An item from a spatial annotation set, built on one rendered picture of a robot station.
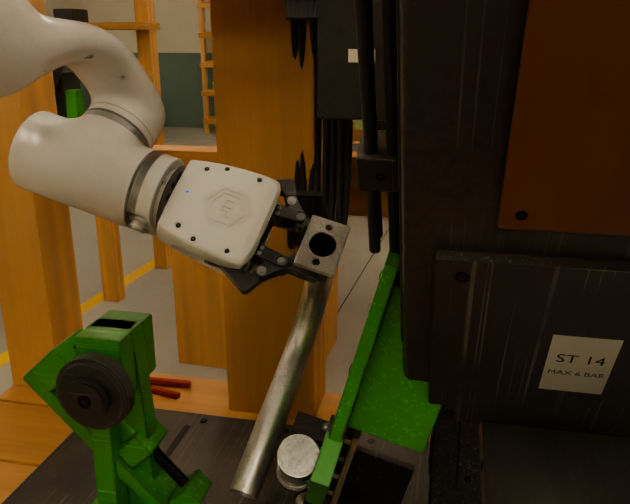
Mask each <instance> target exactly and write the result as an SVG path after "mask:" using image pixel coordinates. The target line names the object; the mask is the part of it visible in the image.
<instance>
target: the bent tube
mask: <svg viewBox="0 0 630 504"><path fill-rule="evenodd" d="M327 227H331V228H332V230H331V231H328V230H326V228H327ZM350 229H351V227H350V226H347V225H344V224H341V223H337V222H334V221H331V220H328V219H325V218H322V217H319V216H316V215H312V217H311V220H310V222H309V225H308V227H307V230H306V232H305V235H304V237H303V240H302V242H301V245H300V247H299V250H298V252H297V255H296V258H295V260H294V265H295V266H298V267H301V268H304V269H307V270H310V271H313V272H316V273H319V274H322V275H325V276H328V277H327V280H326V283H322V282H319V281H317V282H316V283H311V282H308V281H306V280H305V283H304V287H303V292H302V296H301V299H300V303H299V307H298V310H297V313H296V317H295V320H294V323H293V326H292V329H291V332H290V335H289V338H288V340H287V343H286V346H285V348H284V351H283V354H282V356H281V359H280V361H279V364H278V366H277V369H276V372H275V374H274V377H273V379H272V382H271V384H270V387H269V389H268V392H267V394H266V397H265V400H264V402H263V405H262V407H261V410H260V412H259V415H258V417H257V420H256V422H255V425H254V428H253V430H252V433H251V435H250V438H249V440H248V443H247V445H246V448H245V450H244V453H243V456H242V458H241V461H240V463H239V466H238V468H237V471H236V473H235V476H234V479H233V481H232V484H231V486H230V490H231V491H233V492H235V493H237V494H239V495H242V496H244V497H247V498H250V499H254V500H257V499H258V496H259V493H260V490H261V488H262V485H263V482H264V480H265V477H266V474H267V471H268V469H269V466H270V463H271V461H272V458H273V455H274V453H275V450H276V447H277V444H278V442H279V439H280V436H281V434H282V431H283V428H284V425H285V423H286V420H287V417H288V415H289V412H290V409H291V407H292V404H293V401H294V398H295V396H296V393H297V390H298V388H299V385H300V382H301V379H302V377H303V374H304V371H305V369H306V366H307V363H308V360H309V358H310V355H311V352H312V349H313V346H314V343H315V341H316V338H317V335H318V331H319V328H320V325H321V322H322V319H323V316H324V312H325V309H326V306H327V302H328V299H329V295H330V291H331V287H332V283H333V278H334V274H335V271H336V268H337V266H338V263H339V260H340V257H341V255H342V252H343V249H344V246H345V244H346V241H347V238H348V235H349V233H350ZM313 262H316V263H318V264H319V265H313V264H312V263H313Z"/></svg>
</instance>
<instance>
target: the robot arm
mask: <svg viewBox="0 0 630 504"><path fill-rule="evenodd" d="M62 66H67V67H68V68H69V69H71V70H72V71H73V72H74V73H75V74H76V76H77V77H78V78H79V79H80V80H81V82H82V83H83V84H84V85H85V87H86V88H87V90H88V92H89V94H90V97H91V104H90V106H89V108H88V109H87V110H86V112H85V113H84V114H83V115H82V116H80V117H78V118H65V117H62V116H59V115H57V114H54V113H51V112H48V111H40V112H36V113H34V114H32V115H31V116H29V117H28V118H27V119H26V120H25V121H24V122H23V123H22V124H21V126H20V127H19V129H18V130H17V132H16V134H15V136H14V138H13V141H12V144H11V147H10V151H9V158H8V167H9V173H10V176H11V179H12V180H13V182H14V183H15V184H16V185H17V186H18V187H20V188H22V189H25V190H28V191H30V192H33V193H36V194H38V195H41V196H44V197H46V198H49V199H52V200H55V201H57V202H60V203H63V204H65V205H68V206H71V207H73V208H76V209H79V210H82V211H84V212H87V213H90V214H92V215H95V216H98V217H101V218H103V219H106V220H109V221H111V222H114V223H117V224H119V225H122V226H125V227H128V228H131V229H133V230H134V231H137V232H140V233H142V234H145V233H146V234H149V235H152V236H154V237H155V236H157V237H158V238H159V240H160V241H161V242H163V243H164V244H166V245H167V246H169V247H171V248H172V249H174V250H176V251H177V252H179V253H181V254H183V255H185V256H186V257H188V258H190V259H192V260H194V261H196V262H198V263H200V264H202V265H204V266H207V267H209V268H211V269H213V270H215V271H218V272H220V273H223V274H225V275H226V276H227V277H228V279H229V280H230V281H231V282H232V283H233V284H234V286H235V287H236V288H237V289H238V290H239V291H240V292H241V293H242V294H244V295H246V294H248V293H250V292H251V291H252V290H253V289H255V288H256V287H257V286H259V285H260V284H261V283H262V282H265V281H267V280H270V279H272V278H274V277H277V276H284V275H286V273H287V274H289V275H292V276H295V277H297V278H300V279H303V280H306V281H308V282H311V283H316V282H317V281H319V282H322V283H326V280H327V277H328V276H325V275H322V274H319V273H316V272H313V271H310V270H307V269H304V268H301V267H298V266H295V265H294V260H295V258H296V255H297V254H295V253H293V254H291V255H290V256H287V255H283V254H281V253H279V252H277V251H275V250H273V249H271V248H269V247H267V246H265V244H266V242H267V240H268V238H269V235H270V233H271V231H272V228H273V226H275V227H279V228H283V229H287V230H291V231H294V232H297V233H300V234H302V239H303V237H304V235H305V232H306V230H307V227H308V225H309V222H310V220H311V219H309V218H307V215H306V213H305V212H304V211H303V209H302V207H301V206H300V204H299V202H298V200H297V195H296V188H295V182H294V180H292V179H282V180H275V179H272V178H270V177H267V176H264V175H261V174H258V173H254V172H251V171H247V170H244V169H240V168H236V167H232V166H228V165H224V164H219V163H213V162H206V161H198V160H191V161H190V162H189V164H188V165H187V166H185V165H184V163H183V161H182V160H181V159H179V158H176V157H174V156H171V155H168V154H165V153H162V152H160V151H157V150H154V149H152V147H153V146H154V144H155V142H156V141H157V139H158V137H159V136H160V134H161V132H162V130H163V127H164V124H165V118H166V113H165V108H164V105H163V102H162V100H161V98H160V95H159V93H158V92H157V90H156V88H155V86H154V84H153V83H152V81H151V79H150V78H149V76H148V74H147V73H146V71H145V70H144V68H143V66H142V65H141V63H140V62H139V60H138V59H137V58H136V56H135V55H134V54H133V52H132V51H131V50H130V49H129V47H128V46H127V45H126V44H125V43H124V42H123V41H121V40H120V39H119V38H118V37H116V36H115V35H113V34H111V33H110V32H108V31H106V30H104V29H102V28H100V27H97V26H94V25H91V24H88V23H84V22H80V21H74V20H67V19H60V18H54V17H49V16H46V15H43V14H41V13H39V12H38V11H37V10H36V9H35V8H34V7H33V6H32V5H31V4H30V2H29V1H28V0H0V98H2V97H6V96H9V95H12V94H14V93H16V92H18V91H20V90H22V89H24V88H25V87H27V86H29V85H30V84H32V83H33V82H35V81H36V80H38V79H40V78H41V77H43V76H45V75H46V74H48V73H50V72H52V71H54V70H55V69H57V68H60V67H62ZM280 196H283V197H284V200H285V206H282V205H280V203H279V200H278V199H279V197H280ZM256 265H258V266H257V267H256ZM255 267H256V269H255V270H254V268H255ZM253 270H254V271H253Z"/></svg>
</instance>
